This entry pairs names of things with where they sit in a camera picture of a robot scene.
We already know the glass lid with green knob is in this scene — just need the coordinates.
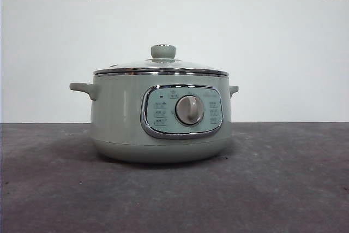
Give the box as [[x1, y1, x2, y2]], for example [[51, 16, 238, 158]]
[[92, 44, 228, 77]]

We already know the sage green electric cooking pot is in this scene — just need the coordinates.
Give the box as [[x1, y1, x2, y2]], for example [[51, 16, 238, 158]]
[[68, 73, 240, 164]]

